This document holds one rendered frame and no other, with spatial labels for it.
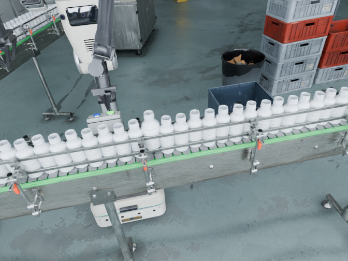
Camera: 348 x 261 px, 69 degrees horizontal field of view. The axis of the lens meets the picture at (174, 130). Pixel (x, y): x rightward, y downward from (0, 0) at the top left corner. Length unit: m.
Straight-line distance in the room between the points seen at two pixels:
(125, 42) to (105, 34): 3.67
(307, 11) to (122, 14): 2.72
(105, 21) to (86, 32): 0.41
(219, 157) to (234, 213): 1.04
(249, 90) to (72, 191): 1.18
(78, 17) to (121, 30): 3.28
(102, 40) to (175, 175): 0.62
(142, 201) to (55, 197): 0.82
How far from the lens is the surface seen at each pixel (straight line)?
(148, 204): 1.88
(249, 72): 2.72
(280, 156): 1.26
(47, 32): 3.21
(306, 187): 2.40
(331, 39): 3.70
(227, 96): 1.66
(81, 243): 2.10
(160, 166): 1.05
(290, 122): 1.17
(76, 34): 1.42
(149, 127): 0.95
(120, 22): 4.61
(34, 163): 1.09
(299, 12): 3.18
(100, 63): 1.01
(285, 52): 3.26
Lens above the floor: 1.72
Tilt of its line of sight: 38 degrees down
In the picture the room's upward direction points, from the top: 4 degrees counter-clockwise
